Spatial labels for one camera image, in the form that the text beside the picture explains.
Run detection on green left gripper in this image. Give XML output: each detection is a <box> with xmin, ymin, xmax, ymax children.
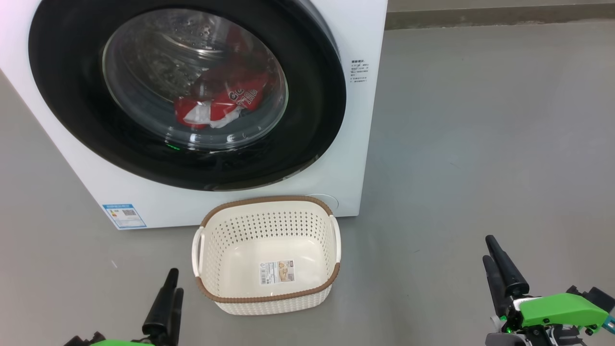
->
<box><xmin>62</xmin><ymin>268</ymin><xmax>184</xmax><ymax>346</ymax></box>

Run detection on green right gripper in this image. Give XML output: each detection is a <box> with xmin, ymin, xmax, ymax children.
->
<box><xmin>483</xmin><ymin>235</ymin><xmax>610</xmax><ymax>346</ymax></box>

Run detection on black round glass washer door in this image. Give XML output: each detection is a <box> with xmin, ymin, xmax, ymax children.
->
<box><xmin>28</xmin><ymin>0</ymin><xmax>347</xmax><ymax>192</ymax></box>

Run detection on red garment with white trim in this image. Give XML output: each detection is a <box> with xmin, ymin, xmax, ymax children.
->
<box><xmin>190</xmin><ymin>24</ymin><xmax>277</xmax><ymax>94</ymax></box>

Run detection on cream perforated basket brown rim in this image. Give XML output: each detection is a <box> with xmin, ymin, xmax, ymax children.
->
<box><xmin>192</xmin><ymin>196</ymin><xmax>342</xmax><ymax>316</ymax></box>

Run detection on white front-load washing machine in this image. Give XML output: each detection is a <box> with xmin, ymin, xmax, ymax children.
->
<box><xmin>0</xmin><ymin>0</ymin><xmax>388</xmax><ymax>230</ymax></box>

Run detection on steel washing machine drum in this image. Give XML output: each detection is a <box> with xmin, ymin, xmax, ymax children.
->
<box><xmin>102</xmin><ymin>8</ymin><xmax>289</xmax><ymax>149</ymax></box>

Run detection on blue energy label sticker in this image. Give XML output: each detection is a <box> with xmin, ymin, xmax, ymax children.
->
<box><xmin>102</xmin><ymin>204</ymin><xmax>147</xmax><ymax>230</ymax></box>

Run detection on round white filter cover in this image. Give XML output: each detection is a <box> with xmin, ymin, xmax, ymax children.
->
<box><xmin>307</xmin><ymin>194</ymin><xmax>339</xmax><ymax>212</ymax></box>

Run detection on dark wall baseboard strip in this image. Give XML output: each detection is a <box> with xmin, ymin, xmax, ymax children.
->
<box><xmin>384</xmin><ymin>2</ymin><xmax>615</xmax><ymax>30</ymax></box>

